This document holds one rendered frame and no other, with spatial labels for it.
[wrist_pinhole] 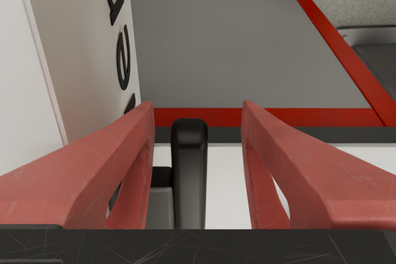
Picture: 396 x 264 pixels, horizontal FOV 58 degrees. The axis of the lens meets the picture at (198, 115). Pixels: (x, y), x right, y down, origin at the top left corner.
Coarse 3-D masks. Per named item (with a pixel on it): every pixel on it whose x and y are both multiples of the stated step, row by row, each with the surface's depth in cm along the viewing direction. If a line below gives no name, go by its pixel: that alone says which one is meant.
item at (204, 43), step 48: (144, 0) 66; (192, 0) 66; (240, 0) 66; (288, 0) 66; (144, 48) 49; (192, 48) 50; (240, 48) 50; (288, 48) 50; (336, 48) 50; (144, 96) 40; (192, 96) 40; (240, 96) 40; (288, 96) 40; (336, 96) 40; (384, 96) 40; (240, 144) 31; (336, 144) 32; (384, 144) 32; (240, 192) 35
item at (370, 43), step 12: (348, 36) 105; (360, 36) 105; (372, 36) 105; (384, 36) 105; (360, 48) 104; (372, 48) 104; (384, 48) 104; (372, 60) 98; (384, 60) 98; (372, 72) 94; (384, 72) 93; (384, 84) 89
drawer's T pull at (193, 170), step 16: (176, 128) 11; (192, 128) 11; (176, 144) 11; (192, 144) 11; (176, 160) 11; (192, 160) 11; (160, 176) 13; (176, 176) 12; (192, 176) 12; (160, 192) 12; (176, 192) 12; (192, 192) 12; (160, 208) 13; (176, 208) 13; (192, 208) 13; (160, 224) 13; (176, 224) 13; (192, 224) 13
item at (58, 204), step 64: (128, 128) 9; (0, 192) 6; (64, 192) 6; (128, 192) 11; (0, 256) 5; (64, 256) 5; (128, 256) 5; (192, 256) 5; (256, 256) 5; (320, 256) 5; (384, 256) 5
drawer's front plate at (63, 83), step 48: (0, 0) 7; (48, 0) 8; (96, 0) 11; (0, 48) 7; (48, 48) 8; (96, 48) 12; (0, 96) 8; (48, 96) 8; (96, 96) 12; (0, 144) 9; (48, 144) 9
